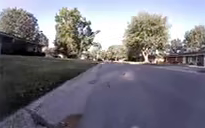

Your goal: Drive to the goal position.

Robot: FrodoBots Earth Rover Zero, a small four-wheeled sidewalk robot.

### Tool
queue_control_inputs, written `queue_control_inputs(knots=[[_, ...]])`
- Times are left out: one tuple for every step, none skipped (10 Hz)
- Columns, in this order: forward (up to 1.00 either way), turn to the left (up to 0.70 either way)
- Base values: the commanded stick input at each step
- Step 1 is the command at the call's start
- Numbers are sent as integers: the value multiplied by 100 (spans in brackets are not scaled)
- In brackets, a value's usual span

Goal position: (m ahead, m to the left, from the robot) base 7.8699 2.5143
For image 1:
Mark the row of trees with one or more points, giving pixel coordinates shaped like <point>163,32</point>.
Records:
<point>111,52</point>

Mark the tall slender tree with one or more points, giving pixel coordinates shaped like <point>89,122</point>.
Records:
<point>71,31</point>

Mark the cracked concrete gutter strip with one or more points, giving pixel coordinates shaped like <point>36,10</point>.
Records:
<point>66,96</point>

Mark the big tree with pale trunk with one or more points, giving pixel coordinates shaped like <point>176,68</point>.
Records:
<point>146,33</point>

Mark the grey asphalt road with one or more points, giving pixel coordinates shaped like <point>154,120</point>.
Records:
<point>150,96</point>

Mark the green grass lawn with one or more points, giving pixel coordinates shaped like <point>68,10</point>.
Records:
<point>26,78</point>

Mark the dark low house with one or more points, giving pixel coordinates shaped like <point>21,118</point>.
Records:
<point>13,45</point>

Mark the low house with pale door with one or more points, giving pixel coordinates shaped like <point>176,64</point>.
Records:
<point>193,59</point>

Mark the broad round tree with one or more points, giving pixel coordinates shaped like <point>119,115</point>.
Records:
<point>18,25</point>

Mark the green tree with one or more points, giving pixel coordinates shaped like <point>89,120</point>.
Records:
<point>197,38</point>

